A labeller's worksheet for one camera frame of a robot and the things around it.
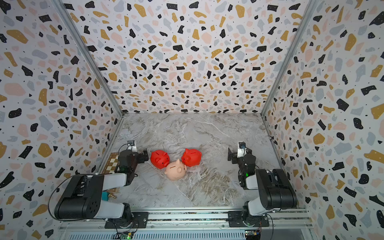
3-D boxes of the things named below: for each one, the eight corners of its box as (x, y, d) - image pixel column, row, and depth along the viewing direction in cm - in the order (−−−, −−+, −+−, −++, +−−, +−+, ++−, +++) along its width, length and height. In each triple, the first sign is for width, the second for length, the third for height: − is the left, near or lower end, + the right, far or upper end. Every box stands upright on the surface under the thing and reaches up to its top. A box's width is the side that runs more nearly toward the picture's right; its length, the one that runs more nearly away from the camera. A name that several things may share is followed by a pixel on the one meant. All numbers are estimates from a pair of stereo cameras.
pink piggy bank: (166, 177, 90) (163, 171, 82) (176, 164, 95) (174, 156, 88) (178, 185, 87) (176, 179, 79) (188, 171, 92) (187, 164, 85)
